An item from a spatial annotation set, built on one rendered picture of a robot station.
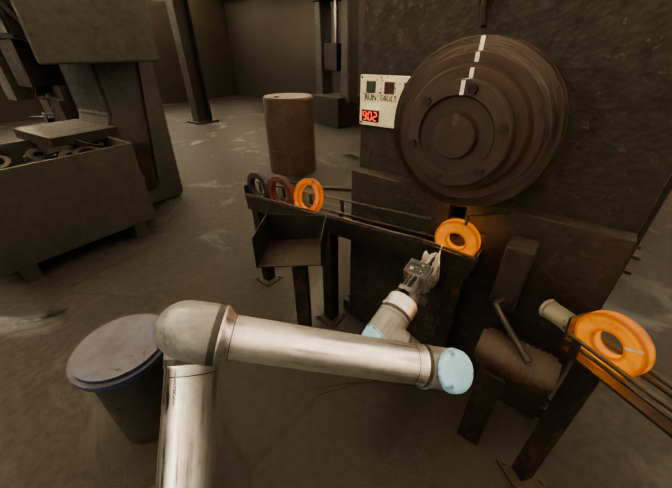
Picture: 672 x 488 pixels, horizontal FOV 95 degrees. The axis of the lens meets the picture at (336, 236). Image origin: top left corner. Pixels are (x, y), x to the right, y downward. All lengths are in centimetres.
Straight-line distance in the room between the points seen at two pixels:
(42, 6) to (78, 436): 241
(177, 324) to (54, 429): 128
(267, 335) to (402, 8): 108
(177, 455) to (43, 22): 264
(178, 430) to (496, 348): 89
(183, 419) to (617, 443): 158
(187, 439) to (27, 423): 125
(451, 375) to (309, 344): 31
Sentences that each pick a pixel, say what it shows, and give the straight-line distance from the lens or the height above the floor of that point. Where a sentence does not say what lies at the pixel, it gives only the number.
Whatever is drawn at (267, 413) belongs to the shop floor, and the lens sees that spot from 154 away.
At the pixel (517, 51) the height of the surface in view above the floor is 131.
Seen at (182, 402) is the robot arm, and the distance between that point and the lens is 78.
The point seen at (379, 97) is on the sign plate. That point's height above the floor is 117.
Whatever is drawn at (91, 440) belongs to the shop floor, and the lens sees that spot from 176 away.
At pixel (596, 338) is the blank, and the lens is 105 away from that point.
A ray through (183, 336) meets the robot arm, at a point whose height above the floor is 88.
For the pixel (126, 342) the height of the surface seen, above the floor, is 43.
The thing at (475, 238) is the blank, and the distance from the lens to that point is 114.
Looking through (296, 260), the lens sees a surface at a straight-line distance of 125.
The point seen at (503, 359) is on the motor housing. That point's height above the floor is 50.
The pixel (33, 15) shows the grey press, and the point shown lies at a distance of 292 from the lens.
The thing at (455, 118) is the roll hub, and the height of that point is 116.
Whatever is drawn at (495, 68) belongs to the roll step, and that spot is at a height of 128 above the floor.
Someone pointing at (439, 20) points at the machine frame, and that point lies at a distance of 121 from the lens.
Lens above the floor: 132
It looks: 31 degrees down
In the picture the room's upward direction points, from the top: 1 degrees counter-clockwise
